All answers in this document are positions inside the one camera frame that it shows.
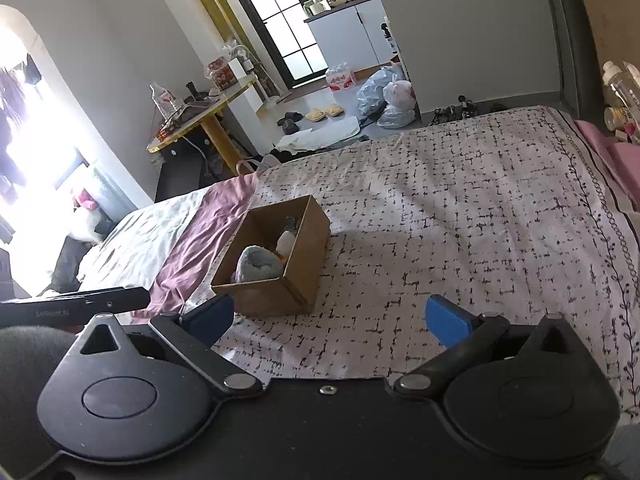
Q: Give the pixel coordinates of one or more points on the right yellow slipper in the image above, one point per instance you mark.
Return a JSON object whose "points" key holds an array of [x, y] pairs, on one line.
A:
{"points": [[334, 110]]}

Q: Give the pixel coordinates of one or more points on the yellow-edged side table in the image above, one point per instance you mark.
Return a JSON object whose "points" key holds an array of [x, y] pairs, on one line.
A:
{"points": [[204, 114]]}

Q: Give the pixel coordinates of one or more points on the white soft ball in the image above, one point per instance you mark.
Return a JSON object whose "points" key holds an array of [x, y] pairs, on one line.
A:
{"points": [[285, 244]]}

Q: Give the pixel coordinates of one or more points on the black slippers pair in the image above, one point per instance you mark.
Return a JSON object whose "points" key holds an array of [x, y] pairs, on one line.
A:
{"points": [[288, 123]]}

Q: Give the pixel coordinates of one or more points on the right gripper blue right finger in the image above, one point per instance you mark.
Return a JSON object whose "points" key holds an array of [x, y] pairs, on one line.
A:
{"points": [[466, 337]]}

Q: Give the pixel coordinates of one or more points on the brown cardboard sheet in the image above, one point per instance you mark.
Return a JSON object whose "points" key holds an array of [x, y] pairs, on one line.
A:
{"points": [[598, 31]]}

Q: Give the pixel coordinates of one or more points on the black framed glass door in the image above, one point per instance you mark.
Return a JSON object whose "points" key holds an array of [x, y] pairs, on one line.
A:
{"points": [[288, 39]]}

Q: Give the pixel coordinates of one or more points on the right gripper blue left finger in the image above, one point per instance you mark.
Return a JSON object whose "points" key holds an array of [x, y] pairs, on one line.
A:
{"points": [[191, 336]]}

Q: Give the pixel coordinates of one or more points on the grey-blue garbage bag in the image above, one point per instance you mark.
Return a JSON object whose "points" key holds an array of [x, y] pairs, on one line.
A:
{"points": [[369, 97]]}

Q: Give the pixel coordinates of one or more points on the patterned white bed cover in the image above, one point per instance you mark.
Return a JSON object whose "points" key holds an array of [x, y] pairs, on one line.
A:
{"points": [[514, 213]]}

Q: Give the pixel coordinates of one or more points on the pink bed sheet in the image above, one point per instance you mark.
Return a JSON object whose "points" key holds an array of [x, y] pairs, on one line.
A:
{"points": [[188, 263]]}

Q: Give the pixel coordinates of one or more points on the clear plastic water bottle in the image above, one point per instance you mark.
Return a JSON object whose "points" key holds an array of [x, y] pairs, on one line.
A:
{"points": [[164, 101]]}

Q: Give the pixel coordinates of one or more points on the white red plastic bag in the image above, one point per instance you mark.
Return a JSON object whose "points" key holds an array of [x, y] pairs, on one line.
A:
{"points": [[400, 108]]}

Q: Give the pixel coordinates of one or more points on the white floor mat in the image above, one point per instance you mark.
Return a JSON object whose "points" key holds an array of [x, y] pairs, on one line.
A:
{"points": [[310, 140]]}

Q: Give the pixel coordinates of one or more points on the pink plush toy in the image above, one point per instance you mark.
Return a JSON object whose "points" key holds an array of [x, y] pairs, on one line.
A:
{"points": [[83, 199]]}

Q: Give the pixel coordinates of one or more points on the clear baby bottle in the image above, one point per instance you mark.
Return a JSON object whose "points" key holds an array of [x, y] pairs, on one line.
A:
{"points": [[624, 83]]}

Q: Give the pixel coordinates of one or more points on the brown cardboard box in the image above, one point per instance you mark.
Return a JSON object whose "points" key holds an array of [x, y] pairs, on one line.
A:
{"points": [[296, 290]]}

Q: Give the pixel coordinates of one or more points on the left yellow slipper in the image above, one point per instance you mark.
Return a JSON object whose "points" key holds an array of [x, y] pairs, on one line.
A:
{"points": [[315, 115]]}

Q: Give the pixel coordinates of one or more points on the grey pink plush mouse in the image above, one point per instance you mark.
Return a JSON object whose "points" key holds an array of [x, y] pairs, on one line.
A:
{"points": [[257, 264]]}

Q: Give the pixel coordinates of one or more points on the white kitchen cabinet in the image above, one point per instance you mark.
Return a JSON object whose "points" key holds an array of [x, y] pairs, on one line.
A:
{"points": [[351, 34]]}

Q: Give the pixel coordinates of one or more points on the red white bottle pack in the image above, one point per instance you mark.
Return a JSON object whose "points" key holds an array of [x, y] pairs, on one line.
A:
{"points": [[340, 77]]}

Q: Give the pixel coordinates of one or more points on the yellow slipper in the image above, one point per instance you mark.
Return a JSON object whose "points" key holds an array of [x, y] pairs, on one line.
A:
{"points": [[315, 115], [334, 110]]}

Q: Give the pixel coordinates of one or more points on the black speaker cabinet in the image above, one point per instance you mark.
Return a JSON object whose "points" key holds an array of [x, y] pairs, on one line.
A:
{"points": [[189, 164]]}

